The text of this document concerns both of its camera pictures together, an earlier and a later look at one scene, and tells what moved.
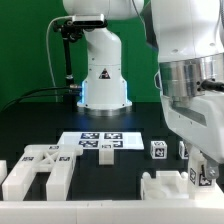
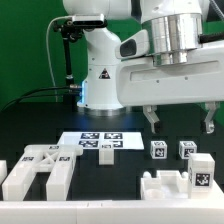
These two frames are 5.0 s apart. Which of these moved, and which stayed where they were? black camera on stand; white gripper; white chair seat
Moved: white gripper
Stayed: white chair seat; black camera on stand
